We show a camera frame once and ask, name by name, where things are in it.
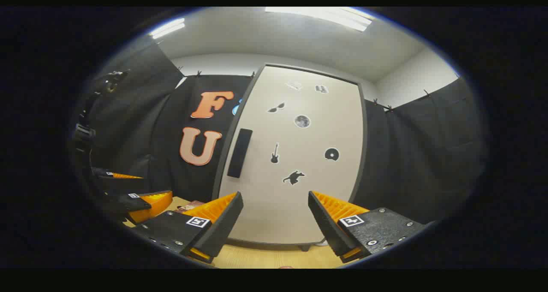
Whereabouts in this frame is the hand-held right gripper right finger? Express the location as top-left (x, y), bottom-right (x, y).
top-left (308, 191), bottom-right (429, 263)

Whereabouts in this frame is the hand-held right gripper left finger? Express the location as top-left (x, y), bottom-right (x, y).
top-left (131, 191), bottom-right (244, 265)

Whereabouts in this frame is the white cabinet door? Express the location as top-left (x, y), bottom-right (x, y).
top-left (218, 65), bottom-right (364, 245)

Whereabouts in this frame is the grey cabinet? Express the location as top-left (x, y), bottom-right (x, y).
top-left (212, 63), bottom-right (369, 252)

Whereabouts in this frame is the black cabinet door handle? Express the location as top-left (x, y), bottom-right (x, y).
top-left (227, 128), bottom-right (253, 179)

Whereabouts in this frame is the book with fire cover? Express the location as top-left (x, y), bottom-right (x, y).
top-left (176, 200), bottom-right (205, 213)

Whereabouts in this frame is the narrow ceiling light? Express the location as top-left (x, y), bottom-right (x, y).
top-left (149, 18), bottom-right (186, 40)

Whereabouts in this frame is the wide ceiling light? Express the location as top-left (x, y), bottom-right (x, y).
top-left (265, 7), bottom-right (375, 32)

